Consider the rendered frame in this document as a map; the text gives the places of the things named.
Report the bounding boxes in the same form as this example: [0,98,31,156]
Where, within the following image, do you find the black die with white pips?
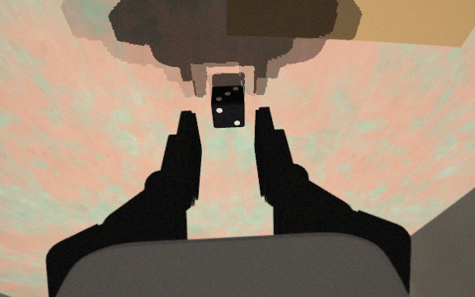
[211,86,245,128]

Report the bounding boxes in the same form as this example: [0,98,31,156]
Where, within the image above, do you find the tan flat mat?
[227,0,475,47]

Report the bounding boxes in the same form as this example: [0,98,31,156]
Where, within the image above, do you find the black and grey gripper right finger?
[254,107,412,294]

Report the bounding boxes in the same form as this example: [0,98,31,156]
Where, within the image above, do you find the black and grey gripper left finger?
[45,111,202,297]

